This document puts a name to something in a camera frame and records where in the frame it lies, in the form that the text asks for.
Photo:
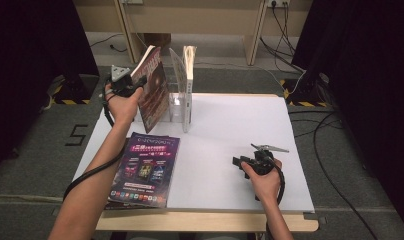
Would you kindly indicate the beige wooden desk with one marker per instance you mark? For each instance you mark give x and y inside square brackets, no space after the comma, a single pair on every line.
[223,16]

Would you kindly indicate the white-spined purple magazine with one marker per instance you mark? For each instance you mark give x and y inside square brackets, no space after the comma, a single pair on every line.
[146,166]

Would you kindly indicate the brown cardboard box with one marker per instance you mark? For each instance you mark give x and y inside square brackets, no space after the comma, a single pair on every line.
[158,39]

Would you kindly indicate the person's right hand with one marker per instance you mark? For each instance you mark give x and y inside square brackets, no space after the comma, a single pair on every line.
[266,186]

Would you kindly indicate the stand base with hazard tape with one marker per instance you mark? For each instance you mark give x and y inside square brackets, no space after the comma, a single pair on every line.
[80,88]
[306,95]

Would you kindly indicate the grey tape piece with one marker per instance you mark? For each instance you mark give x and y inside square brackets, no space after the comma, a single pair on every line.
[320,220]

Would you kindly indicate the white wall socket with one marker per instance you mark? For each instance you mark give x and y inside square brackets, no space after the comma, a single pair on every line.
[132,1]
[280,2]

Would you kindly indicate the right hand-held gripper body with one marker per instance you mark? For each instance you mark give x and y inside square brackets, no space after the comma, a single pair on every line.
[263,163]

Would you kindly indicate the white table cover sheet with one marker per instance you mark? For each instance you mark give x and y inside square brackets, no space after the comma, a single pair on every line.
[223,133]

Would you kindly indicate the person's left hand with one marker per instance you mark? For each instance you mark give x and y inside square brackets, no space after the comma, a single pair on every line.
[123,108]

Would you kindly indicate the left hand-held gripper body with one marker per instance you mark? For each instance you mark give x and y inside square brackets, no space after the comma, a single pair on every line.
[121,87]

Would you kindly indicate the blue-spined red purple magazine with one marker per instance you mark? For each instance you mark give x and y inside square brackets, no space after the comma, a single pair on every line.
[155,96]

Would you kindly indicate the clear acrylic magazine rack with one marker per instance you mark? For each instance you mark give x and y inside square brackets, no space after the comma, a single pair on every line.
[176,106]

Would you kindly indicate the wooden table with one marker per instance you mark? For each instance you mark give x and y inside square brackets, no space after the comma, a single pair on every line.
[190,221]

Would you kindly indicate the white magazine with colourful pictures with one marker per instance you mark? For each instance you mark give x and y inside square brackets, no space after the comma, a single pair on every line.
[189,100]

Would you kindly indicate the black curtain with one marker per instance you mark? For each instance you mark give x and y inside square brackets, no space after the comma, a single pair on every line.
[373,83]
[30,66]

